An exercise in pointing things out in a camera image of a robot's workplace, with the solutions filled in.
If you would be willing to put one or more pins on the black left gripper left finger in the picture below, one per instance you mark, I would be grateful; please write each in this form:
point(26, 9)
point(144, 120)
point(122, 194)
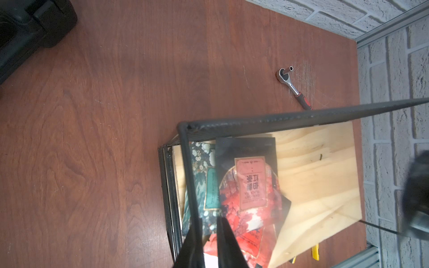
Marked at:
point(191, 253)

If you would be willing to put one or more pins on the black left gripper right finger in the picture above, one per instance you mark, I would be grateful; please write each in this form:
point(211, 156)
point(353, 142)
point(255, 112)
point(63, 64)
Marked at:
point(228, 250)

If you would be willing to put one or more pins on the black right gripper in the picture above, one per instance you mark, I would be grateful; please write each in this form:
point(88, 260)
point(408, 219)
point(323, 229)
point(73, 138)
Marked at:
point(415, 200)

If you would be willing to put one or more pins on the red tea bag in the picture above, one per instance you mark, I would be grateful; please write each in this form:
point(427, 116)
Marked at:
point(250, 196)

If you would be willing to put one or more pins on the green floral tea bag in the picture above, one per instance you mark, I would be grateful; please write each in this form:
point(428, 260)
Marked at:
point(206, 187)

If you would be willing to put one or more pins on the yellow black pliers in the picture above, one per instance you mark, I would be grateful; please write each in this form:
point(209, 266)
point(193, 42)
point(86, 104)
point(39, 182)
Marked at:
point(315, 254)

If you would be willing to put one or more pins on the red black ratchet wrench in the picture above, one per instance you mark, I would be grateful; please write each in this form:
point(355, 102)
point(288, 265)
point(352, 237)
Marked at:
point(283, 76)

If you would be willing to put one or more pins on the black tool tray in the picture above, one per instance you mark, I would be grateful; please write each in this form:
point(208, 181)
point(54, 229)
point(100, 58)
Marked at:
point(29, 25)

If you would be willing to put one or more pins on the aluminium front rail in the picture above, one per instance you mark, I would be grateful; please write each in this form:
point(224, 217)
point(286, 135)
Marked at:
point(368, 258)

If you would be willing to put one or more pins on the black wire mesh wooden shelf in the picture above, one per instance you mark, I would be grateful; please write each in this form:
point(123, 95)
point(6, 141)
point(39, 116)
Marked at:
point(317, 173)

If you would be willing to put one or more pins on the aluminium corner post right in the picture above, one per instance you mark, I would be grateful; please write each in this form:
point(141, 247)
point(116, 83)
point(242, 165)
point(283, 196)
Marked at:
point(409, 17)

